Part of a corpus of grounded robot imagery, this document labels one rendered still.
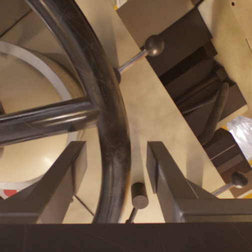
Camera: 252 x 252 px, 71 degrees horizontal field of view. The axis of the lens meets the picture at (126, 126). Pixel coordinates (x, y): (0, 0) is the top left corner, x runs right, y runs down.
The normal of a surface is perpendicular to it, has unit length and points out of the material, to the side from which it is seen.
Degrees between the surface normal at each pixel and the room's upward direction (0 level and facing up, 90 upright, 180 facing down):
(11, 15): 90
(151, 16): 90
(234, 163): 90
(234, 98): 90
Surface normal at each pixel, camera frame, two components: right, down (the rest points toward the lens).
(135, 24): 0.03, 0.26
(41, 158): 0.41, 0.52
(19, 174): 0.15, 0.70
